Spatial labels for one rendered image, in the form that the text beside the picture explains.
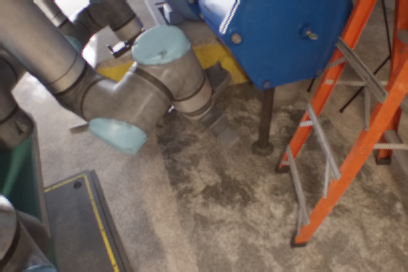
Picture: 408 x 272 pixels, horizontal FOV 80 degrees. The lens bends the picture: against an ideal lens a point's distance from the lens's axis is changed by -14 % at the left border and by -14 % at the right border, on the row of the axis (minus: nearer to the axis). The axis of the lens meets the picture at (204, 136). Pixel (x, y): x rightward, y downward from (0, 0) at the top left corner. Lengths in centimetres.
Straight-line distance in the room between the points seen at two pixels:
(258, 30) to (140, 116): 69
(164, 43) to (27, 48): 21
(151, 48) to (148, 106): 9
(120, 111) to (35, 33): 17
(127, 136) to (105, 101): 7
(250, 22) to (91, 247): 99
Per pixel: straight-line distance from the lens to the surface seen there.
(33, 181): 83
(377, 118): 91
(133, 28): 88
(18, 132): 98
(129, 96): 43
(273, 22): 104
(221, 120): 58
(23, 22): 44
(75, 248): 115
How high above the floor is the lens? 125
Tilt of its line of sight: 43 degrees down
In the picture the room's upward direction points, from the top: 5 degrees counter-clockwise
